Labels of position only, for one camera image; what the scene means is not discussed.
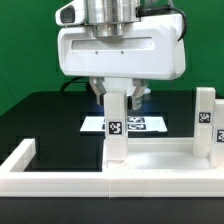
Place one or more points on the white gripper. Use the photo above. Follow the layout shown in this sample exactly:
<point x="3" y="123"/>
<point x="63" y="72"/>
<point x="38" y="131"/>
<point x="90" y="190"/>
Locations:
<point x="149" y="49"/>

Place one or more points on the white desk top tray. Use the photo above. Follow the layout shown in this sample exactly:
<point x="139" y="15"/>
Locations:
<point x="167" y="154"/>

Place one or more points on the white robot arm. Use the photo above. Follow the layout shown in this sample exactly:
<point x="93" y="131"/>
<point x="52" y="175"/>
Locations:
<point x="107" y="18"/>

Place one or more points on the marker tag sheet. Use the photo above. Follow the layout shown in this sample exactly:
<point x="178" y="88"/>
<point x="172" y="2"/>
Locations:
<point x="135" y="124"/>

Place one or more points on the white U-shaped fence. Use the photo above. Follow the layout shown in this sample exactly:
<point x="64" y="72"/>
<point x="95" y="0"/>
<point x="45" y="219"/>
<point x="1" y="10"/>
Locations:
<point x="15" y="181"/>

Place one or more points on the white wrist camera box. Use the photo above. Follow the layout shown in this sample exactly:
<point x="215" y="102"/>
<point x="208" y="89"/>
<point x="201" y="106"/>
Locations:
<point x="74" y="13"/>

